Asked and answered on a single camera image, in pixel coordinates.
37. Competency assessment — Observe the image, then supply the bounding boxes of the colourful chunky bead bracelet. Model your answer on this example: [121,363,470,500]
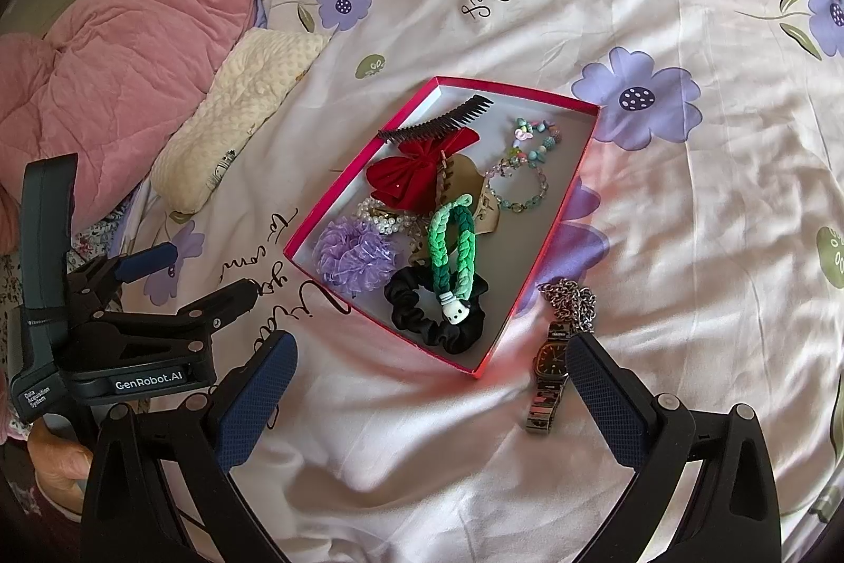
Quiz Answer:
[506,116,564,163]

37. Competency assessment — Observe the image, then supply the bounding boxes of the pale green bead bracelet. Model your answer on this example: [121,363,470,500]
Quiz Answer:
[484,157,550,214]

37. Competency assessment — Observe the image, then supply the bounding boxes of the cream textured pillow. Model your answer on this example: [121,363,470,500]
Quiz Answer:
[153,30,331,211]

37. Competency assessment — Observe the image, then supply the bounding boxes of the red velvet bow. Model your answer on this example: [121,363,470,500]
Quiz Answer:
[366,124,482,208]

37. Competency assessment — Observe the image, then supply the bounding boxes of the purple lace scrunchie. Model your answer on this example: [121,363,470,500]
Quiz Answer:
[313,216,403,297]

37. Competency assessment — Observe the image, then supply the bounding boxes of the red shallow cardboard box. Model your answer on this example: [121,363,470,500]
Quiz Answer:
[282,75,601,383]

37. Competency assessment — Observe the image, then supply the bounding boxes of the pink quilt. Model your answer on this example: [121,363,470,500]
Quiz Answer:
[0,0,298,234]

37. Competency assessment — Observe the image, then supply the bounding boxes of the green braided hair tie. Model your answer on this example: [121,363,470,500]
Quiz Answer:
[425,194,477,340]

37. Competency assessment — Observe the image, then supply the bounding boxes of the silver chunky chain necklace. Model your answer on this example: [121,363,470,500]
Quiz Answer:
[537,276,600,335]

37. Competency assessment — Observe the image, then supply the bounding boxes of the clear crystal hair clip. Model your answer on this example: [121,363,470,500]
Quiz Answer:
[394,223,433,267]

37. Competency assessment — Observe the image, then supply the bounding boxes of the floral printed bedsheet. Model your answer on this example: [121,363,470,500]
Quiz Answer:
[85,0,844,563]

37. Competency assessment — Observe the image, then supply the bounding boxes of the black comb hair clip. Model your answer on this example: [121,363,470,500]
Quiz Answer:
[377,94,494,147]

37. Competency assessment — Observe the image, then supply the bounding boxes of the tan hair claw clip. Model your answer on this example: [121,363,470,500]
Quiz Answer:
[431,150,505,237]

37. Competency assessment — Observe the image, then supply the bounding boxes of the silver metal wristwatch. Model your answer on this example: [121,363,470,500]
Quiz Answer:
[525,322,581,433]

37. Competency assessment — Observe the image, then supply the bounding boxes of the black fabric scrunchie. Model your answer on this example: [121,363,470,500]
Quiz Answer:
[383,266,490,356]

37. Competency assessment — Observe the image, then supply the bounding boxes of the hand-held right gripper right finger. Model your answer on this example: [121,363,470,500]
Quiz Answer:
[565,332,800,563]

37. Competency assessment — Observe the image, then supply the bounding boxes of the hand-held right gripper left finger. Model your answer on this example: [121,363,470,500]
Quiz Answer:
[80,332,299,563]

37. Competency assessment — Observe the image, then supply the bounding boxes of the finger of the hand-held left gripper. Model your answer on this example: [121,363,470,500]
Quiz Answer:
[66,243,180,307]
[92,278,263,369]

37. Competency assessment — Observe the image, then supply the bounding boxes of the person's left hand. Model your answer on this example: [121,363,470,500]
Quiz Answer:
[26,418,97,511]

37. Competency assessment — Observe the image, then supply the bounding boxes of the white pearl bead scrunchie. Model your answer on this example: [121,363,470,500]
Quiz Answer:
[356,197,423,237]

